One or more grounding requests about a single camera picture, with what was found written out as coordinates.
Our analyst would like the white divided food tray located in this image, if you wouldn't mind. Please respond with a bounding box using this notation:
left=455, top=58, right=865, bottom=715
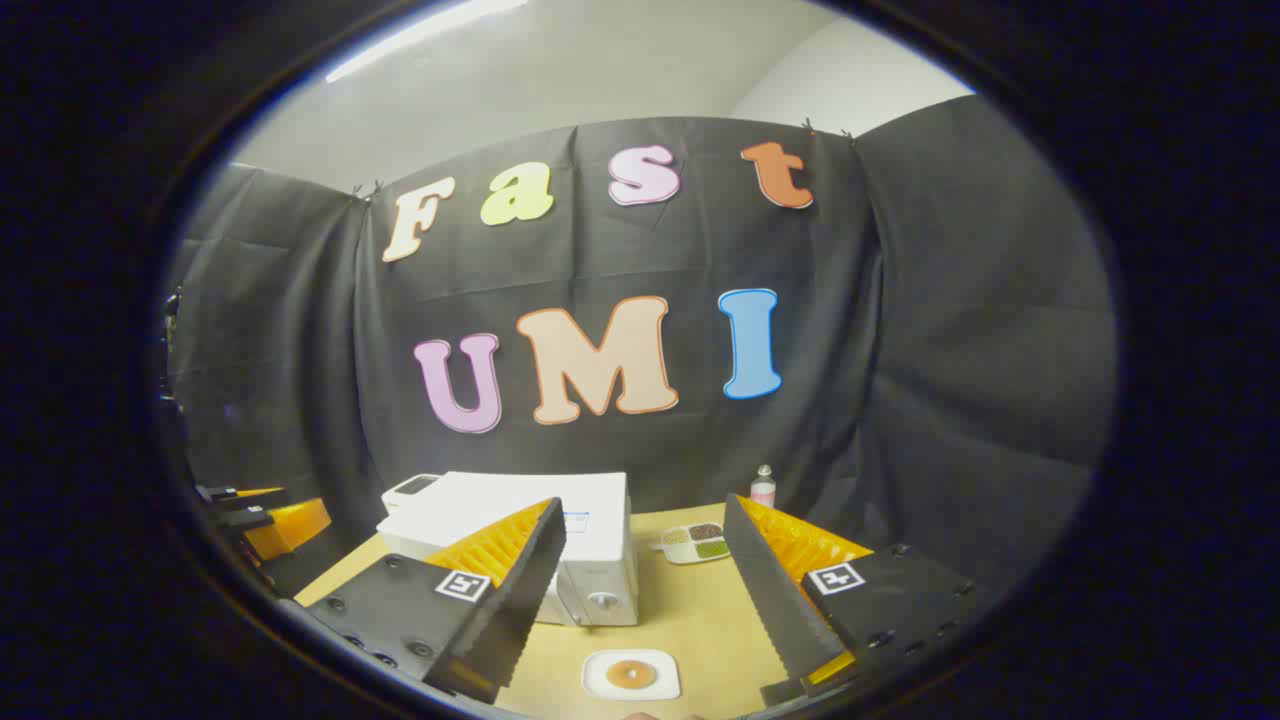
left=655, top=522, right=731, bottom=566

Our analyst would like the white microwave oven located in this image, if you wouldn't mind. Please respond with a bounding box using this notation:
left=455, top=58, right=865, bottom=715
left=376, top=471, right=641, bottom=628

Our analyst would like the black backdrop cloth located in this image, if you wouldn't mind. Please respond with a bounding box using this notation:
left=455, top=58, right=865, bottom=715
left=160, top=95, right=1119, bottom=641

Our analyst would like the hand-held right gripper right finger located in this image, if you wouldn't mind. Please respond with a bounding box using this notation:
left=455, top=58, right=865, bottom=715
left=722, top=493, right=976, bottom=706

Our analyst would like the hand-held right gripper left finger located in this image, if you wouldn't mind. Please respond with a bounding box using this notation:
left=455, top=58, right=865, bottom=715
left=278, top=497, right=567, bottom=706

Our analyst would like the white square plate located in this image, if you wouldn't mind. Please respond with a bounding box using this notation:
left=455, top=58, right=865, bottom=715
left=582, top=649, right=682, bottom=701

